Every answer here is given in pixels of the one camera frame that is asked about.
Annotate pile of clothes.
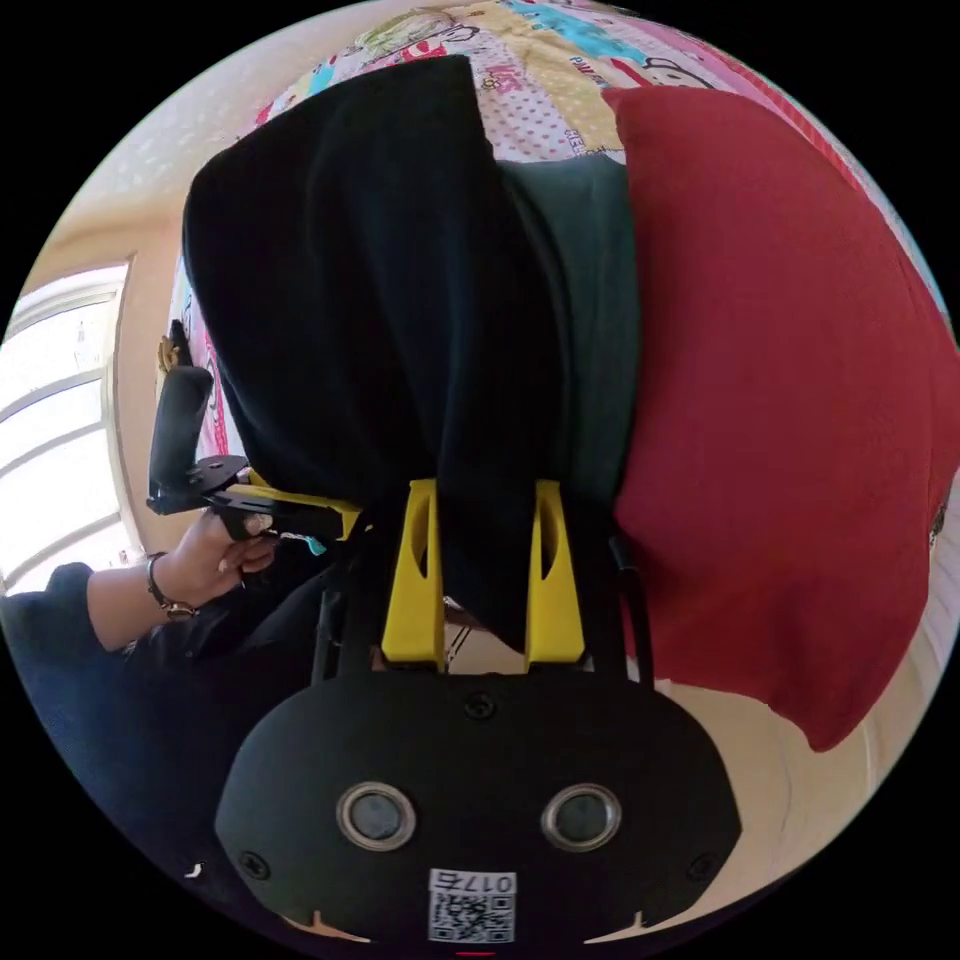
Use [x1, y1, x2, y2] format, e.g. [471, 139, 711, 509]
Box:
[497, 86, 960, 754]

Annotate person's body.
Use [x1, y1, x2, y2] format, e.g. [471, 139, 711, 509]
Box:
[0, 560, 354, 913]

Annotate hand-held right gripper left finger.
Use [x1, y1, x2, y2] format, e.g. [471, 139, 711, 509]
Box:
[380, 479, 445, 669]

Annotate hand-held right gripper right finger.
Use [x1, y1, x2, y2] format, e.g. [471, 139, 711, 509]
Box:
[524, 480, 587, 670]

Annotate person's left hand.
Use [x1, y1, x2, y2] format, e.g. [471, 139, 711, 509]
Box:
[152, 511, 280, 610]

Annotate black long pants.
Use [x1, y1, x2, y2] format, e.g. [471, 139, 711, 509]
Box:
[182, 53, 573, 655]

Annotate bed with printed sheet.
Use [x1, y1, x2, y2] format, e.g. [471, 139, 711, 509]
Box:
[168, 0, 948, 459]

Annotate window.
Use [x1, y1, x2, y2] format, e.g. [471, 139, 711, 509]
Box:
[0, 258, 145, 598]

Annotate person's left forearm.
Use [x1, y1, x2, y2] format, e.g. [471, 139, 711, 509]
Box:
[85, 553, 201, 654]

